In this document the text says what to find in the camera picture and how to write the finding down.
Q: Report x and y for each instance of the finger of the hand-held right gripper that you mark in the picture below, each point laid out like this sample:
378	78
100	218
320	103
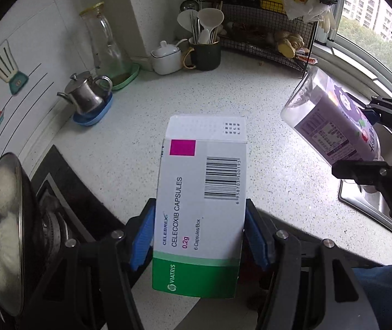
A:
357	172
388	108

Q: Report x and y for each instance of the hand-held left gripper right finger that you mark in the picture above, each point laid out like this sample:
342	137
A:
258	237

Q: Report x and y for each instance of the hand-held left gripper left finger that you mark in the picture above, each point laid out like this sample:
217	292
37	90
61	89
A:
141	244

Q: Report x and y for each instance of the purple label plastic bottle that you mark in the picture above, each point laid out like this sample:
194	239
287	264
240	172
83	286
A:
326	120

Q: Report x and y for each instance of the green and white medicine box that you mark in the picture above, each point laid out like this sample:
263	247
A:
199	178

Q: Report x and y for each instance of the green trees outside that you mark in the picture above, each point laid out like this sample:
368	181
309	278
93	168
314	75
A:
371	44

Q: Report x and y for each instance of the stainless steel sink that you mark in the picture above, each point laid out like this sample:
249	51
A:
371	209

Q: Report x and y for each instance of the red snack packets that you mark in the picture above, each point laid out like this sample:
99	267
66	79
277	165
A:
304	55

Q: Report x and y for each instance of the white gloves on rack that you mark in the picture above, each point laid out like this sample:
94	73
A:
306	8

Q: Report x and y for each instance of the person's blue pants leg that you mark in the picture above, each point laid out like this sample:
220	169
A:
388	292

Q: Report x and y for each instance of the blue saucer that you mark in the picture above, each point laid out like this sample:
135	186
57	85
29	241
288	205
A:
99	117

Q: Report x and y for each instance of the steel teapot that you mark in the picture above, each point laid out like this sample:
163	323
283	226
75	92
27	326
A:
86	98

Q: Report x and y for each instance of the green plastic tray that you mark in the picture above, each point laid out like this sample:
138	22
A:
130	77

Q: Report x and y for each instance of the garlic bulb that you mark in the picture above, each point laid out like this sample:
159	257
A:
229	26

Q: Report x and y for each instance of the white lidded jar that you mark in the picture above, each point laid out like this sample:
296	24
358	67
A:
165	60

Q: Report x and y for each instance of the dark green mug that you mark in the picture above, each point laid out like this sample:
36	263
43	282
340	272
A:
206	56

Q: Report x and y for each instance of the wooden chopsticks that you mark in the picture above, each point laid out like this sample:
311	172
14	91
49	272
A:
219	5

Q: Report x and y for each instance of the clear glass carafe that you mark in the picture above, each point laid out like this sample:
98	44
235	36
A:
106	48

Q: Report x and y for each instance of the white rice paddle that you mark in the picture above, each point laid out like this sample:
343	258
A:
211	17

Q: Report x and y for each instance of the white plastic spoon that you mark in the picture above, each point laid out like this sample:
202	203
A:
185	19

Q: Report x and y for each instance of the round steel utensil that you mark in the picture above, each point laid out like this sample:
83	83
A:
187	5

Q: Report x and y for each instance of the white window frame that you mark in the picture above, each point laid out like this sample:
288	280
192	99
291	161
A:
354	65

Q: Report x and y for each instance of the kitchen cartoon wall sticker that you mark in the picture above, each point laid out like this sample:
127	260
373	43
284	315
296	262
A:
7	72

